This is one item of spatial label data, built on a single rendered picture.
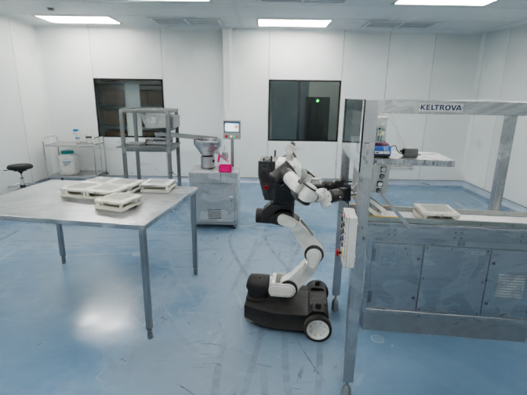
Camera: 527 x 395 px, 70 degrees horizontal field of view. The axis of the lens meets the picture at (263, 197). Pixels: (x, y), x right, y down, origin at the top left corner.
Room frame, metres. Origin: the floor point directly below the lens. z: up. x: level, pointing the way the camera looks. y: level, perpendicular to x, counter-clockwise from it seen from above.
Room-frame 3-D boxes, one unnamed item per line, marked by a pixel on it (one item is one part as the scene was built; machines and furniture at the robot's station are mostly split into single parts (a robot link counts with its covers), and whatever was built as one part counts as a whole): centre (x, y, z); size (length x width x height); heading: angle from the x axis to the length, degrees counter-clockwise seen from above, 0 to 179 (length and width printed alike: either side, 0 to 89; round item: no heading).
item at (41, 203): (2.98, 1.43, 0.86); 1.50 x 1.10 x 0.04; 81
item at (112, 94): (7.50, 2.61, 1.43); 1.32 x 0.01 x 1.11; 90
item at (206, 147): (5.00, 0.69, 0.95); 0.49 x 0.36 x 0.37; 90
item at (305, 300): (2.66, -0.19, 0.19); 0.64 x 0.52 x 0.33; 83
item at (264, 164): (2.66, -0.12, 1.14); 0.34 x 0.30 x 0.36; 173
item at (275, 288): (2.67, -0.16, 0.28); 0.21 x 0.20 x 0.13; 83
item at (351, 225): (1.77, -0.43, 1.03); 0.17 x 0.06 x 0.26; 174
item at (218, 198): (4.95, 0.64, 0.38); 0.63 x 0.57 x 0.76; 90
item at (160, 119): (5.47, 1.41, 0.75); 1.43 x 1.06 x 1.50; 90
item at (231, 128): (5.09, 0.43, 1.07); 0.23 x 0.10 x 0.62; 90
